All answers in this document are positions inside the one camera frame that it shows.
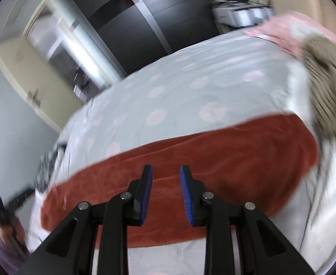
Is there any black door handle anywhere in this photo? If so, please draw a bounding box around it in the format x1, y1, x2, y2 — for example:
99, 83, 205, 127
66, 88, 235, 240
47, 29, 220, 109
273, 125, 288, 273
26, 90, 41, 107

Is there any person's left hand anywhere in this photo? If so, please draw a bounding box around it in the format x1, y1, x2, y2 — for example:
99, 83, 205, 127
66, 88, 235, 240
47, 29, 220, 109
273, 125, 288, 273
0, 219, 28, 249

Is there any black white patterned garment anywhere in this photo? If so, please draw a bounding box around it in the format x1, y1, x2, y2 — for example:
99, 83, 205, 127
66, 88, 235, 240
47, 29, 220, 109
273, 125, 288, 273
38, 145, 68, 191

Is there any bed with dotted sheet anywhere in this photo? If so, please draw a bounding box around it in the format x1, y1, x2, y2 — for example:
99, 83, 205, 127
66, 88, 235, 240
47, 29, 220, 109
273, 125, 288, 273
28, 30, 336, 275

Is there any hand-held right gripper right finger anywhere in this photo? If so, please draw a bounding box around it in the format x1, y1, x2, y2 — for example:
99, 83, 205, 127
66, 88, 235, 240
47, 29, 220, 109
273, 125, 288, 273
180, 165, 314, 275

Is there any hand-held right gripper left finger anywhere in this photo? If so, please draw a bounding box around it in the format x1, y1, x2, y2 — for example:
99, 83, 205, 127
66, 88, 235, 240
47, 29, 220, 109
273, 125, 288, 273
19, 165, 154, 275

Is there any white nightstand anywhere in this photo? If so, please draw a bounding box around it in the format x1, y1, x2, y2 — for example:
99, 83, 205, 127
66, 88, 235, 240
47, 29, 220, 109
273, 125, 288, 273
212, 0, 274, 28

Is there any olive striped shirt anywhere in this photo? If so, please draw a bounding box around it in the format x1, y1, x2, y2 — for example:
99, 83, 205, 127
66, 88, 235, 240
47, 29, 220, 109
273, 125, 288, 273
301, 33, 336, 167

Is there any rust red towel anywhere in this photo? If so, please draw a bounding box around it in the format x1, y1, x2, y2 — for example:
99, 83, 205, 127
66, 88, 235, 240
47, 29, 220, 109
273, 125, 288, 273
40, 113, 320, 248

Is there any white textured garment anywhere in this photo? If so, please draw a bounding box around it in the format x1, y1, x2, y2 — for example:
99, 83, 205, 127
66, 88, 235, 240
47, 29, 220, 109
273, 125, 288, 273
285, 60, 336, 264

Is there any pink cat print pillow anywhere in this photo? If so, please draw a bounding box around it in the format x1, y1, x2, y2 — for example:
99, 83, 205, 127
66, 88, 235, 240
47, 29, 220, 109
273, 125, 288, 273
244, 11, 336, 61

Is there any cream room door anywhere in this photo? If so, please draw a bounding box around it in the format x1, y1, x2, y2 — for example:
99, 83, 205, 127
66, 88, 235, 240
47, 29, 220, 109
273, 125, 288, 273
0, 36, 84, 132

